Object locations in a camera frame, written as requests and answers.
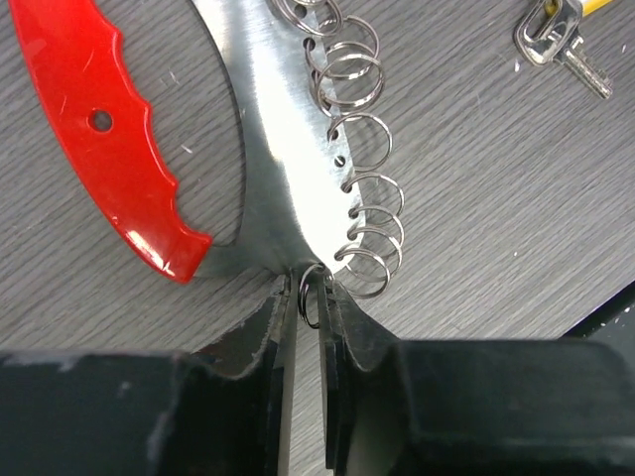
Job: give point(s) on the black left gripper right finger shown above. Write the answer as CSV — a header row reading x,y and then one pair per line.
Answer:
x,y
397,406

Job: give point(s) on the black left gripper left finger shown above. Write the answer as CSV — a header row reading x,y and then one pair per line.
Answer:
x,y
222,410

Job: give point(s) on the silver keys with yellow tag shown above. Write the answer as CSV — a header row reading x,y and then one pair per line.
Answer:
x,y
549,32

